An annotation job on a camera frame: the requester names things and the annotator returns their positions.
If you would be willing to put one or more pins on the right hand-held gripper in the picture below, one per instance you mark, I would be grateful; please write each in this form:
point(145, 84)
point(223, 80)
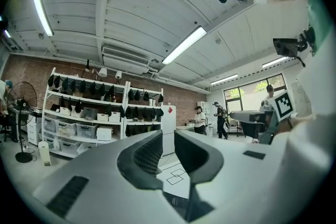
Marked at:
point(283, 107)

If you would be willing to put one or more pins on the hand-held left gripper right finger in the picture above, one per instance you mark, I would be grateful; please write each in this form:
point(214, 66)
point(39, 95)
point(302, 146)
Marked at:
point(236, 178)

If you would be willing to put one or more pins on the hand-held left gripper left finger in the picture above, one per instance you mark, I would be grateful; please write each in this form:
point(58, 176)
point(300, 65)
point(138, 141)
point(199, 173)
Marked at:
point(105, 178)

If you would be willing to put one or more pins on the person's right forearm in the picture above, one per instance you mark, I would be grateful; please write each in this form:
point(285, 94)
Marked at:
point(302, 120)

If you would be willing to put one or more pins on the large framed window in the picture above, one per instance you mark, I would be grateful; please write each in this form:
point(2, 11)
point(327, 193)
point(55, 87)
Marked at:
point(246, 98)

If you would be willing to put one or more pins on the ceiling tube light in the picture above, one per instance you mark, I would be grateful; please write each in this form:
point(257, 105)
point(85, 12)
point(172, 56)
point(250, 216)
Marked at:
point(275, 62)
point(224, 79)
point(7, 33)
point(183, 46)
point(42, 10)

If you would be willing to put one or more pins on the white square box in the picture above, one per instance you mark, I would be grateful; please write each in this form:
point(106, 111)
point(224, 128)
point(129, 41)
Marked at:
point(104, 133)

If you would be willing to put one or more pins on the row of clear storage bins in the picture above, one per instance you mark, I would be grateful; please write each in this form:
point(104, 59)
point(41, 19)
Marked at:
point(86, 130)

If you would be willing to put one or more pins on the white desk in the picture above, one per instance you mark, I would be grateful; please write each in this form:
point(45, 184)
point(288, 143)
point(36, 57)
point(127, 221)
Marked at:
point(185, 127)

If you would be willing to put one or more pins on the white shelf unit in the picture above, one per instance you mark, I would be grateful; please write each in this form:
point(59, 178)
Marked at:
point(143, 107)
point(86, 119)

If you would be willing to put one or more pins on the white waste bin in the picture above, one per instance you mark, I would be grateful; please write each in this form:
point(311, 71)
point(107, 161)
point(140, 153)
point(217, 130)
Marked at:
point(44, 152)

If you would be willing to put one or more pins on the white refrigerator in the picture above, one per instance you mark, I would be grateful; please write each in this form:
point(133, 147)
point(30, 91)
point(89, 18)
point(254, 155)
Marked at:
point(168, 126)

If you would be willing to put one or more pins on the black clip-on device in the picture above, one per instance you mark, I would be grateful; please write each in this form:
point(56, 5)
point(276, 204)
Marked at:
point(284, 46)

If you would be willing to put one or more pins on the black standing fan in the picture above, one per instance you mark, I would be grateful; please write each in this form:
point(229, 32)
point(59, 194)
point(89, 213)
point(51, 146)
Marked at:
point(23, 157)

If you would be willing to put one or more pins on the white drawer cabinet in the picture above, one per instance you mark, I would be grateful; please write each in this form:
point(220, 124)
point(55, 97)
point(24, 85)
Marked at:
point(34, 131)

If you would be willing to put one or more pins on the hanging black caps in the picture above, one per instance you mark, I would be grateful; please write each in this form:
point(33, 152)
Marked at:
point(82, 86)

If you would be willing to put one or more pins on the white air conditioner unit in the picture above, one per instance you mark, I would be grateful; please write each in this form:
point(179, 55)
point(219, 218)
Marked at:
point(126, 60)

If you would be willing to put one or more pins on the person's green shirt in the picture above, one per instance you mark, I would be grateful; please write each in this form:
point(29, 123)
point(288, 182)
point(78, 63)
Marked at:
point(313, 15)

